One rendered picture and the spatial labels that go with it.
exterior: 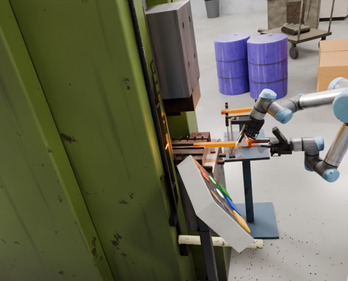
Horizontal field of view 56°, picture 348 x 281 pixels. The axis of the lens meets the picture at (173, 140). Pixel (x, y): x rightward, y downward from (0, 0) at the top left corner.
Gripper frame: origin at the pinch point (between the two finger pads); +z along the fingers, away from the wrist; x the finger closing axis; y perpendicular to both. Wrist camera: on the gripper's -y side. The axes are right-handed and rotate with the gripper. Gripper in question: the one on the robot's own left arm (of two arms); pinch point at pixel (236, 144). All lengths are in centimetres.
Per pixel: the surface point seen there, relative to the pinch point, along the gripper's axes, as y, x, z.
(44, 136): -85, -54, 4
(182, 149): -26.4, -3.3, 15.8
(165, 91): -46, -17, -21
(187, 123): -29.4, 23.0, 13.3
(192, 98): -32.2, -12.1, -20.9
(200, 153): -16.5, -7.9, 10.4
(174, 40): -49, -17, -45
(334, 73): 115, 269, 4
